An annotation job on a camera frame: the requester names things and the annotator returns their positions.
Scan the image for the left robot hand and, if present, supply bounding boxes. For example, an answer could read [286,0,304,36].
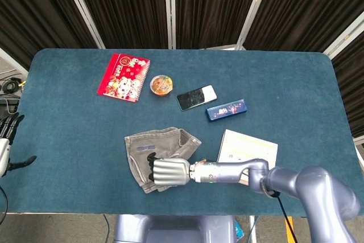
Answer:
[0,112,38,178]

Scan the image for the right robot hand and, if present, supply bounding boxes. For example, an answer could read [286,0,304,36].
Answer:
[146,153,191,187]

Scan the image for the grey shorts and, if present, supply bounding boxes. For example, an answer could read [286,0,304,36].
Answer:
[124,126,202,195]

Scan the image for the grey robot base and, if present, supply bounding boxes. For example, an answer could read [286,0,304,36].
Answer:
[113,214,237,243]

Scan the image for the blue table cover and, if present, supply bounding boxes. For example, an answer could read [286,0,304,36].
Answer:
[0,48,363,217]

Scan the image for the black smartphone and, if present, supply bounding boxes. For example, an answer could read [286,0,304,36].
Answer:
[176,84,218,112]

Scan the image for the white book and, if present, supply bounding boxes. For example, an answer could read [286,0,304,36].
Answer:
[217,129,279,186]

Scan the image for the blue rectangular box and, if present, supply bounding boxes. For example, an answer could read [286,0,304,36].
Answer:
[205,98,248,122]

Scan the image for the instant noodle cup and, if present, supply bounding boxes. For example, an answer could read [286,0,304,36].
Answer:
[150,75,175,96]

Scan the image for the red spiral notebook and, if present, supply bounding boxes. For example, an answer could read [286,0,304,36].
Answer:
[97,52,151,103]

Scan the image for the folding screen with dark curtains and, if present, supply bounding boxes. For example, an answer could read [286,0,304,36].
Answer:
[0,0,364,138]

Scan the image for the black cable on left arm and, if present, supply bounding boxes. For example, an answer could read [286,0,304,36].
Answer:
[0,186,8,225]

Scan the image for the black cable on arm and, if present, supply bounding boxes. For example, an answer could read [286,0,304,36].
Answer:
[0,186,8,225]
[260,179,298,243]

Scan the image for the black cable bundle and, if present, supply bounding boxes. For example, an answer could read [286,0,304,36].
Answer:
[0,72,27,94]

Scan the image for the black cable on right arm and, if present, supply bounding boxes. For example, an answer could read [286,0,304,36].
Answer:
[260,179,298,243]

